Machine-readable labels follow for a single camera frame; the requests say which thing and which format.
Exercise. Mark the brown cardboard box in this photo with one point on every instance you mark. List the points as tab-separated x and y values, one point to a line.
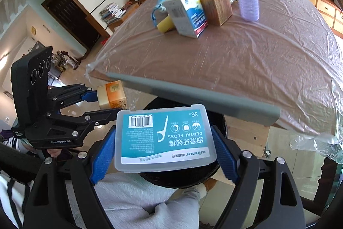
217	11

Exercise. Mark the stack of books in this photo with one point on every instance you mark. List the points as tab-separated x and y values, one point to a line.
111	13

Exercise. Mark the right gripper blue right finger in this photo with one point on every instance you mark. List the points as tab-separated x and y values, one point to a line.
225	158

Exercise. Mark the yellow lidded cup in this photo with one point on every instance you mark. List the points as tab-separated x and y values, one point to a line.
166	25

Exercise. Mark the person's left hand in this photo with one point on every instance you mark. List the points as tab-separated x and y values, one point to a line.
54	153

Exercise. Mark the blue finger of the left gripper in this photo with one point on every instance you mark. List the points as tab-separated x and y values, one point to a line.
90	96
96	118

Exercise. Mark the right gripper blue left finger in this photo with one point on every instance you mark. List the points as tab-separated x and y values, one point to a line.
101	156

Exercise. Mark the purple hair roller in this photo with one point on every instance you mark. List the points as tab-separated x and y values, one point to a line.
249	9

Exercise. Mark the small yellow orange box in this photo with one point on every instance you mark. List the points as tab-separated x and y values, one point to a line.
112	96

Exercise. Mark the clear plastic table cover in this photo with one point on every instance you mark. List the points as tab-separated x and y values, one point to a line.
289	58

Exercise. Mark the clear dental floss box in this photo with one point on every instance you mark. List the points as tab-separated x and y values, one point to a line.
165	139

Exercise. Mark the white blue carton box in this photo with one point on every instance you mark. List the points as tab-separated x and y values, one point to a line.
188	16

